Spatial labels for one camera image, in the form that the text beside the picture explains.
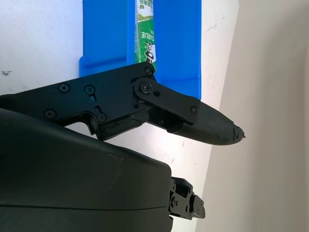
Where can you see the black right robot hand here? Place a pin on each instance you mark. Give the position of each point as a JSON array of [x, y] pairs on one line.
[[72, 174]]

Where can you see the green white snack packet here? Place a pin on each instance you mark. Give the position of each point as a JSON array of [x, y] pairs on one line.
[[146, 36]]

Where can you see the blue plastic tray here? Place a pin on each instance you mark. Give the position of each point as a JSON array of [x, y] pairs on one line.
[[176, 38]]

